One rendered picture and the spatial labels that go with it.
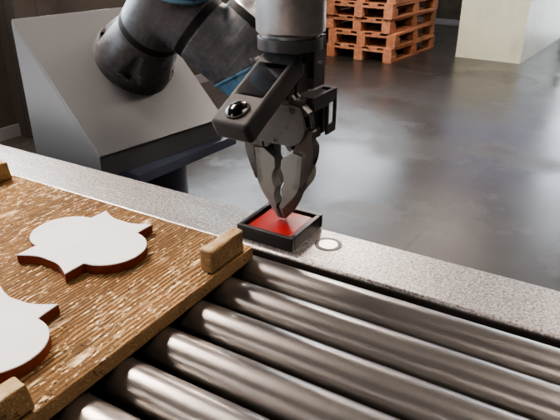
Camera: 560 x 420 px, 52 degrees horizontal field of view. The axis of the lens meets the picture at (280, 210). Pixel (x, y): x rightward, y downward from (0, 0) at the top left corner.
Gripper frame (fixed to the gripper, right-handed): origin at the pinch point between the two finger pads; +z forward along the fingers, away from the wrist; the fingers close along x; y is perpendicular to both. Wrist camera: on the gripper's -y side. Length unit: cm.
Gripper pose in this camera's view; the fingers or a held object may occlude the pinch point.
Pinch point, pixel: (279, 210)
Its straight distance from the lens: 69.6
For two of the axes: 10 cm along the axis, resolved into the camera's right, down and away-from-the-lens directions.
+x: -8.6, -2.2, 4.6
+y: 5.1, -3.7, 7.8
